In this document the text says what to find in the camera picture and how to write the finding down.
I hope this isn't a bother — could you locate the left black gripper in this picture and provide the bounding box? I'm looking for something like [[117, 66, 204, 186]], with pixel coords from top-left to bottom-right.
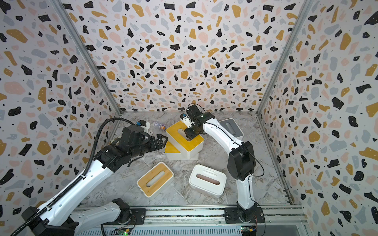
[[129, 133, 169, 160]]

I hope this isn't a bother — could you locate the yellow lid tissue box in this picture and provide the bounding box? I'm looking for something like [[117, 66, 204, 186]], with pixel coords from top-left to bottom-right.
[[137, 162, 174, 198], [164, 141, 199, 161], [166, 121, 204, 156]]

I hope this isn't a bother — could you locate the grey lid tissue box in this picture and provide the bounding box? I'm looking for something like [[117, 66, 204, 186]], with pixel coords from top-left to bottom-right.
[[219, 118, 244, 140]]

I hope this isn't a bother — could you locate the white pink tissue box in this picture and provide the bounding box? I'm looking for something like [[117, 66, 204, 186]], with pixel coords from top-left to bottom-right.
[[189, 164, 227, 198]]

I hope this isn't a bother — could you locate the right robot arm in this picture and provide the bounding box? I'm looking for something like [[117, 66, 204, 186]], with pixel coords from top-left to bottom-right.
[[180, 104, 258, 222]]

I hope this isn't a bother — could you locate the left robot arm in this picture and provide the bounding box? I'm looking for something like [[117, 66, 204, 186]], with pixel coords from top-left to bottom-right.
[[13, 125, 168, 236]]

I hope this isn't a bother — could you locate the purple bunny toy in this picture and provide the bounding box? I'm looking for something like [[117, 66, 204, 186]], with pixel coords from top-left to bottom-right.
[[154, 122, 166, 131]]

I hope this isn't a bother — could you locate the left green circuit board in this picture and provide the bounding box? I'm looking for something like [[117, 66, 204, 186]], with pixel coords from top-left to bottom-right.
[[110, 228, 132, 236]]

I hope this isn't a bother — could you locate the green circuit board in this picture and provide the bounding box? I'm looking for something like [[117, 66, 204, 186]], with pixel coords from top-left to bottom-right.
[[241, 226, 257, 236], [110, 228, 132, 236]]

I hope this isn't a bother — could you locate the right green circuit board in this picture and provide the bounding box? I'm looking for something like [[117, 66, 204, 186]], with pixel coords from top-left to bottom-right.
[[241, 226, 257, 236]]

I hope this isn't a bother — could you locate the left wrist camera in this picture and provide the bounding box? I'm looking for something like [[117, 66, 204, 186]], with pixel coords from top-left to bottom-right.
[[136, 120, 150, 133]]

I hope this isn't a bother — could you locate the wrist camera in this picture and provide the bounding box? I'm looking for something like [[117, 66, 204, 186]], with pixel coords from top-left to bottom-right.
[[180, 113, 192, 128], [136, 120, 150, 133]]

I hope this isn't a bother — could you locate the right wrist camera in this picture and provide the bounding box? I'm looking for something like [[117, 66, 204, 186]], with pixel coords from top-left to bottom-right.
[[180, 113, 192, 128]]

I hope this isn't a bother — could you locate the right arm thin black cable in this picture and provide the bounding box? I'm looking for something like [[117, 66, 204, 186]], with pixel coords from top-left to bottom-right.
[[206, 117, 266, 236]]

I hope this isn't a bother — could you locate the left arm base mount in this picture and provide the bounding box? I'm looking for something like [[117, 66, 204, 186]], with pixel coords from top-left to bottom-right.
[[104, 208, 147, 227]]

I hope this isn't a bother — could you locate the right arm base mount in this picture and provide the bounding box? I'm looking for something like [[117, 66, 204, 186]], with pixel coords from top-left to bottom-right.
[[223, 207, 265, 224]]

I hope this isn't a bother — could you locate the left black corrugated cable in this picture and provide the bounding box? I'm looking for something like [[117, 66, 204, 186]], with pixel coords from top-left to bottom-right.
[[10, 117, 136, 236]]

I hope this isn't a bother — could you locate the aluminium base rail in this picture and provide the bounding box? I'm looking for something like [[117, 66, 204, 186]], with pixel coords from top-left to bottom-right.
[[80, 205, 312, 236]]

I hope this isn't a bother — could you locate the right aluminium corner post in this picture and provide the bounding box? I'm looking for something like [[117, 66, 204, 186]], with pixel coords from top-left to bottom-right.
[[256, 0, 314, 116]]

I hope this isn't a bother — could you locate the aluminium corner post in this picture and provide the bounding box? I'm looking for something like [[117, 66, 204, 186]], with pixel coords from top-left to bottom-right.
[[50, 1, 122, 117], [256, 0, 314, 116]]

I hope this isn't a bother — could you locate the left aluminium corner post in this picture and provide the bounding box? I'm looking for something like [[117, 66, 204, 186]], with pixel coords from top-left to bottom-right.
[[50, 1, 122, 117]]

